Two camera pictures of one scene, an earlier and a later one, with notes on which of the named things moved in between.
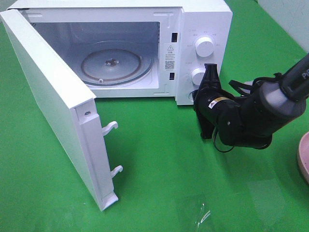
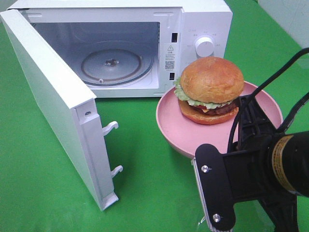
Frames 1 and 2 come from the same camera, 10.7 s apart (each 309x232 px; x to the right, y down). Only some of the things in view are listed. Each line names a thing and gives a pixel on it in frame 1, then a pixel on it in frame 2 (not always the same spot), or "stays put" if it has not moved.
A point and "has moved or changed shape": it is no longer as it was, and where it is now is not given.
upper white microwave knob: x=204 y=46 stays put
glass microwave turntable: x=117 y=63 stays put
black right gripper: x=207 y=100 -> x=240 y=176
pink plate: x=303 y=156 has moved or changed shape
